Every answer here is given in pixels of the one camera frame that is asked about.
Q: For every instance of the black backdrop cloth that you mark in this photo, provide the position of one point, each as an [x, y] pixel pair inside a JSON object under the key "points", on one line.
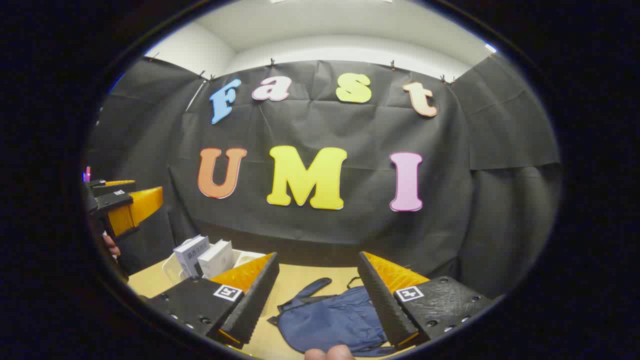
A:
{"points": [[350, 230]]}

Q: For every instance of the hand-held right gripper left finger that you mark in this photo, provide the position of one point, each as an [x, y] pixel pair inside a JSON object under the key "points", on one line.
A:
{"points": [[255, 300]]}

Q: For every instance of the white plastic bookshelf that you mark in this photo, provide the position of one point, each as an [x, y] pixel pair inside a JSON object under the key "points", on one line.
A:
{"points": [[172, 267]]}

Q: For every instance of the white grey patterned book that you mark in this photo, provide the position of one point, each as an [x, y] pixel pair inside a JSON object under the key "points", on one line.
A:
{"points": [[216, 259]]}

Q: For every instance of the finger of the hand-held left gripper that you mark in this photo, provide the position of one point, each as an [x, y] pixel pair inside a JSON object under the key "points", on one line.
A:
{"points": [[125, 212], [117, 187]]}

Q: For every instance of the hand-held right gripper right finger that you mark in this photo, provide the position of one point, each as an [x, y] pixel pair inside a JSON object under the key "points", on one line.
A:
{"points": [[382, 305]]}

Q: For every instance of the blue schoolbag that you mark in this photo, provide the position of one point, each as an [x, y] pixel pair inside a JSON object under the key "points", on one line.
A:
{"points": [[330, 320]]}

